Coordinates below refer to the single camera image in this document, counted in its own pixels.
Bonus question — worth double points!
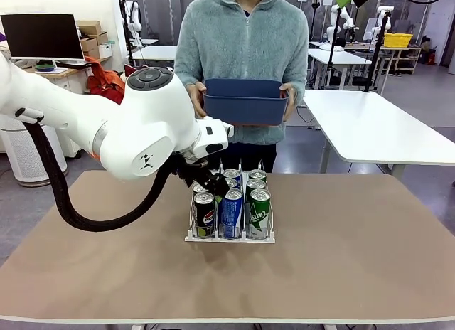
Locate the orange jacket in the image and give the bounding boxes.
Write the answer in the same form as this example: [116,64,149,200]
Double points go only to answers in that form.
[85,55,127,105]

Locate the blue plastic bin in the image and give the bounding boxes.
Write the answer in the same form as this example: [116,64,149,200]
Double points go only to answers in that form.
[202,78,289,127]

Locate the large white table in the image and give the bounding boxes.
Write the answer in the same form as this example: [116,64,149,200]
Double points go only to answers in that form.
[301,90,455,183]

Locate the person's dark trousers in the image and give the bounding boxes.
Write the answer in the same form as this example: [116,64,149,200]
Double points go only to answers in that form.
[227,141,277,174]

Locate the person's right forearm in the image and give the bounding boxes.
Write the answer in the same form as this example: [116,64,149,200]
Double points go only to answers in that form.
[173,65,195,92]

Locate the person's left hand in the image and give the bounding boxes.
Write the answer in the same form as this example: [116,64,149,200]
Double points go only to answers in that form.
[279,82,298,123]

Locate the black tripod pole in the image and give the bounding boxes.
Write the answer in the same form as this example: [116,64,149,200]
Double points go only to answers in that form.
[323,6,344,87]
[363,9,392,93]

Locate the person's right hand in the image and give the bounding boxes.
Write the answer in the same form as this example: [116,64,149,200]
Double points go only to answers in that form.
[187,82,209,119]

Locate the black computer monitor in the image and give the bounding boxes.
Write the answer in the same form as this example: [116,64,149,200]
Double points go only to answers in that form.
[0,13,85,60]

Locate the yellow basket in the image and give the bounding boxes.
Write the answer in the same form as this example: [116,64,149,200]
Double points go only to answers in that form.
[383,32,414,48]

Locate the wooden shelf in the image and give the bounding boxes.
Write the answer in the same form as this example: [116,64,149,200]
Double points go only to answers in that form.
[380,45,423,75]

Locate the person's left forearm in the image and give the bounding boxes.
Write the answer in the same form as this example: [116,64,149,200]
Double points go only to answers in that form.
[293,65,309,107]

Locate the white wrist camera block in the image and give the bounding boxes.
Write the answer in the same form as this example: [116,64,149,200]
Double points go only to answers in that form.
[193,117,235,159]

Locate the white background table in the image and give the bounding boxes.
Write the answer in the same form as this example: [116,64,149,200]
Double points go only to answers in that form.
[129,44,178,66]
[307,48,373,91]

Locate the person in teal fleece jacket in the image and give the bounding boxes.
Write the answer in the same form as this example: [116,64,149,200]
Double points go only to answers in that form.
[173,0,309,145]

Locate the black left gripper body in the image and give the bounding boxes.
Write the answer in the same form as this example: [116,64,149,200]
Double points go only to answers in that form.
[173,155,210,187]

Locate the white wire can dispenser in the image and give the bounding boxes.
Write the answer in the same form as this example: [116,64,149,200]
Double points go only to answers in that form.
[184,158,277,244]

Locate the white air purifier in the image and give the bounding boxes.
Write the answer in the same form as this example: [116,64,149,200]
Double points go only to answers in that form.
[0,115,68,188]

